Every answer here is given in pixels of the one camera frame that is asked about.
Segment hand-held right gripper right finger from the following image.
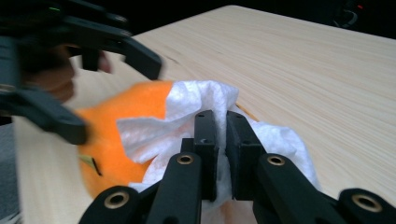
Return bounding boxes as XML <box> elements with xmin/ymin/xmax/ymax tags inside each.
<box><xmin>225</xmin><ymin>110</ymin><xmax>266</xmax><ymax>201</ymax></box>

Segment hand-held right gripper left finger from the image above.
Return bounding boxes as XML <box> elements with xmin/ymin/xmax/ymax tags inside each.
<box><xmin>181</xmin><ymin>109</ymin><xmax>220</xmax><ymax>202</ymax></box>

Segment orange plush toy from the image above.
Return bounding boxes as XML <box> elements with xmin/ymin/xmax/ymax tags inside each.
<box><xmin>76</xmin><ymin>79</ymin><xmax>260</xmax><ymax>200</ymax></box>

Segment white wet wipe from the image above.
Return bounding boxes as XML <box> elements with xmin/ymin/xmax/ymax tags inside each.
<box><xmin>116</xmin><ymin>79</ymin><xmax>321</xmax><ymax>213</ymax></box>

